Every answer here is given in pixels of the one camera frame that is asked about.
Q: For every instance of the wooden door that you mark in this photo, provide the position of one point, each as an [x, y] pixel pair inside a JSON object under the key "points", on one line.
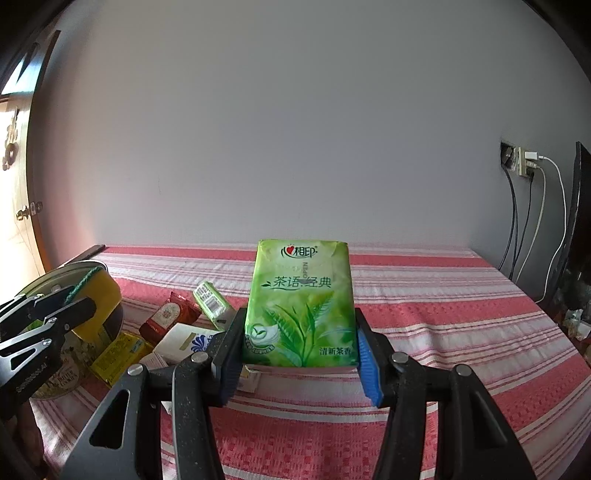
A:
{"points": [[21, 260]]}

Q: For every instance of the green tea tissue pack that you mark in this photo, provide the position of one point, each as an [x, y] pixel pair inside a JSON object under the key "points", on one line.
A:
{"points": [[300, 312]]}

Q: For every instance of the yellow snack packet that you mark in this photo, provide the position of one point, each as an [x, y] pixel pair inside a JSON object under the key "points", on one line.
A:
{"points": [[124, 351]]}

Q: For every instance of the white blue Vinda tissue pack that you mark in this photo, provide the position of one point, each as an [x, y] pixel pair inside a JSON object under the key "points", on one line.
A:
{"points": [[182, 340]]}

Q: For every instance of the red snack packet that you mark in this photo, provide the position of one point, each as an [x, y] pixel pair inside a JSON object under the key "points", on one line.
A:
{"points": [[176, 309]]}

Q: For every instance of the green barcode tissue pack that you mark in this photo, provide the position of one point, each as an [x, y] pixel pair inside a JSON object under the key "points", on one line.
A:
{"points": [[213, 305]]}

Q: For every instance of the round metal tin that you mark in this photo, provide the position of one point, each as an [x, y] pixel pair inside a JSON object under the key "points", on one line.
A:
{"points": [[76, 355]]}

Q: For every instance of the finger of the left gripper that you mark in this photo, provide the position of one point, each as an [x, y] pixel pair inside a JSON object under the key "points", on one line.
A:
{"points": [[38, 340], [41, 305]]}

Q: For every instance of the black television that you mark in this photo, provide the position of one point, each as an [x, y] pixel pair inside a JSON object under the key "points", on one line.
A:
{"points": [[574, 282]]}

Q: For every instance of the black smartphone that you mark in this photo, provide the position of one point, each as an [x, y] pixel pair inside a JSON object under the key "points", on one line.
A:
{"points": [[86, 254]]}

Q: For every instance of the brass door handle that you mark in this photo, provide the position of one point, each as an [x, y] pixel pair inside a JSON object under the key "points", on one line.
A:
{"points": [[29, 211]]}

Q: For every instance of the red striped bedspread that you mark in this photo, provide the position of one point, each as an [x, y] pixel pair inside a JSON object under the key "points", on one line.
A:
{"points": [[444, 306]]}

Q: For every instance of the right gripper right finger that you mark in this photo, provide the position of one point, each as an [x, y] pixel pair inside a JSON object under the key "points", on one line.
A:
{"points": [[475, 440]]}

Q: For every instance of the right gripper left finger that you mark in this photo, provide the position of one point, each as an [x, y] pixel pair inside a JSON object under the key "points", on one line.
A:
{"points": [[121, 440]]}

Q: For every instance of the black door ornament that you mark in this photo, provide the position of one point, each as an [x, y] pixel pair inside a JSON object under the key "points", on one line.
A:
{"points": [[10, 121]]}

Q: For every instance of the white wall power strip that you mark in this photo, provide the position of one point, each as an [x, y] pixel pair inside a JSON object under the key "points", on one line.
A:
{"points": [[517, 159]]}

